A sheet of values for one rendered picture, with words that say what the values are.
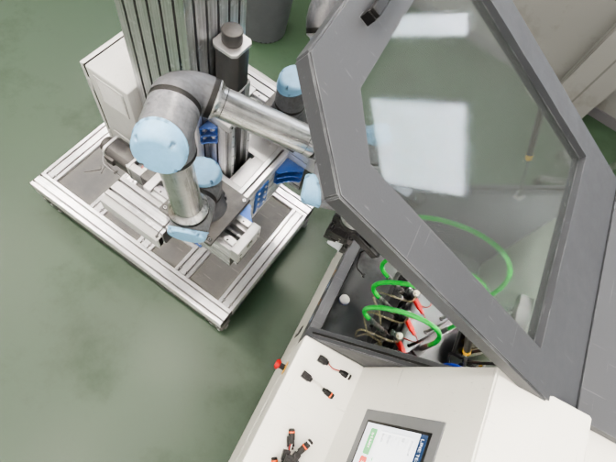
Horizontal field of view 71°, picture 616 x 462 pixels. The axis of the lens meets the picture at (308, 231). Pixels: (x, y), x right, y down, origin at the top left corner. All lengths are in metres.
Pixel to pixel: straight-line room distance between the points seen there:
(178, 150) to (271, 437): 0.91
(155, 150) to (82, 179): 1.74
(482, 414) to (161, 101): 0.91
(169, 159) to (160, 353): 1.65
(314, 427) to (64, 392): 1.45
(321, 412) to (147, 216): 0.90
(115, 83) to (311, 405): 1.22
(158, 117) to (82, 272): 1.82
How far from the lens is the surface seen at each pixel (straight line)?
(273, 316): 2.50
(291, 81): 1.60
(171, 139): 0.93
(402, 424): 1.21
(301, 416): 1.47
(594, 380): 1.25
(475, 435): 1.02
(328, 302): 1.56
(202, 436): 2.43
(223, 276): 2.33
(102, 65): 1.69
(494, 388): 1.04
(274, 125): 1.06
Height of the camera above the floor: 2.43
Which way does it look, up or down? 64 degrees down
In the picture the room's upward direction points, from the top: 23 degrees clockwise
